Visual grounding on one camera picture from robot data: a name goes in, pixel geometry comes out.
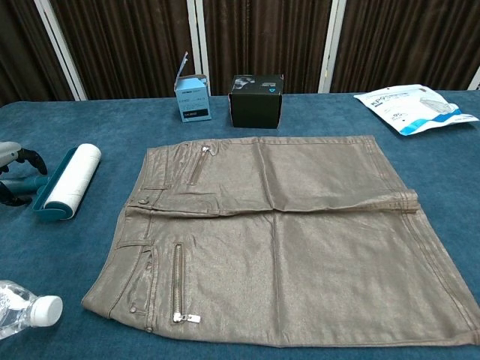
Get blue carpet table cover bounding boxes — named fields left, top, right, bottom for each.
left=0, top=88, right=480, bottom=360

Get black printed carton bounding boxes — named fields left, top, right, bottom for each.
left=227, top=73, right=285, bottom=130

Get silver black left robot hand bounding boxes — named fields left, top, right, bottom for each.
left=0, top=141, right=49, bottom=207

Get light blue open carton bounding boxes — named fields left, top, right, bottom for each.
left=173, top=51, right=213, bottom=123

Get white toothpaste tube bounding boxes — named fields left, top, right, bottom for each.
left=0, top=279, right=64, bottom=341

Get white blue mask bag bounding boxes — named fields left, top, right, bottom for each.
left=352, top=84, right=480, bottom=137

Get teal white lint roller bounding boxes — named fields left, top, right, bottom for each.
left=0, top=142, right=103, bottom=222

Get grey-brown folded shorts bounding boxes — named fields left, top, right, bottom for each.
left=81, top=134, right=480, bottom=348

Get dark curtain partition panel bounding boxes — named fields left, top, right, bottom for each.
left=0, top=0, right=89, bottom=108
left=194, top=0, right=346, bottom=97
left=318, top=0, right=480, bottom=95
left=33, top=0, right=200, bottom=101

